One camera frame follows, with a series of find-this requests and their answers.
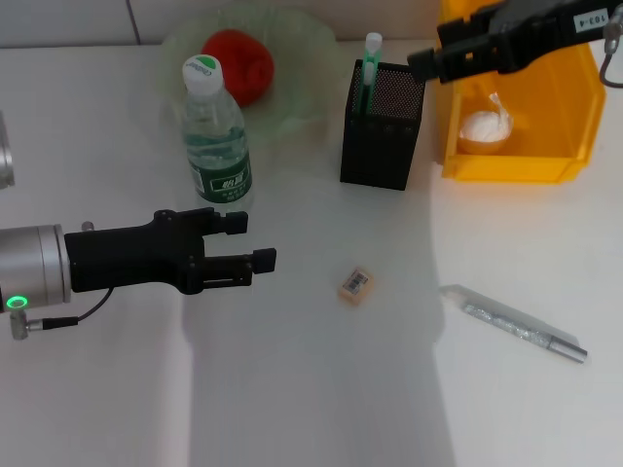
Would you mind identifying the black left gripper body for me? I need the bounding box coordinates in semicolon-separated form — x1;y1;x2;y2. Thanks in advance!
62;208;209;297

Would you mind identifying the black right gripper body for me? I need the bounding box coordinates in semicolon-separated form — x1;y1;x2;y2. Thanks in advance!
490;0;623;76

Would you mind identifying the green utility knife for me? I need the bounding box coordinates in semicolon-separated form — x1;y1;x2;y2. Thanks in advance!
357;31;385;118

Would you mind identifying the clear water bottle green label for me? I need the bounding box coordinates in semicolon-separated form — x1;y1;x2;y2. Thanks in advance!
181;54;254;209

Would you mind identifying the white paper ball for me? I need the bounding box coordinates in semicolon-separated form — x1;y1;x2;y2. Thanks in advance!
458;90;516;147

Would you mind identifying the red-orange fruit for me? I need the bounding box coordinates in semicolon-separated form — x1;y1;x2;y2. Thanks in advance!
201;28;275;107

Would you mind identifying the silver glitter pen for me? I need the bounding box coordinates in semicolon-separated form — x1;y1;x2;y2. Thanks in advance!
439;284;589;366

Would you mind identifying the black mesh pen holder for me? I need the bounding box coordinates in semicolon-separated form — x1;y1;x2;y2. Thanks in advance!
339;58;429;192

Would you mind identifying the tan eraser with barcode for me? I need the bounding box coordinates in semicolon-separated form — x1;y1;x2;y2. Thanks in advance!
337;266;377;308

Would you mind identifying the green glass fruit plate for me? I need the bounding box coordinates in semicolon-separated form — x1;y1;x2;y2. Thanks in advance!
159;2;340;147

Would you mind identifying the yellow plastic bin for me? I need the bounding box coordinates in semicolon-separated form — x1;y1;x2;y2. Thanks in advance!
430;0;607;185

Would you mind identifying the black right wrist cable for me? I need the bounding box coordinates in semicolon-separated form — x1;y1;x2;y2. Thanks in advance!
599;21;623;90

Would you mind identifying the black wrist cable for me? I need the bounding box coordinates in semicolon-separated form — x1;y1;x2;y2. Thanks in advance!
599;21;623;90
10;286;116;341

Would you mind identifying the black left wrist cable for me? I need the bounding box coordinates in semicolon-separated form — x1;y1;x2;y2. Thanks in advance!
10;286;116;341

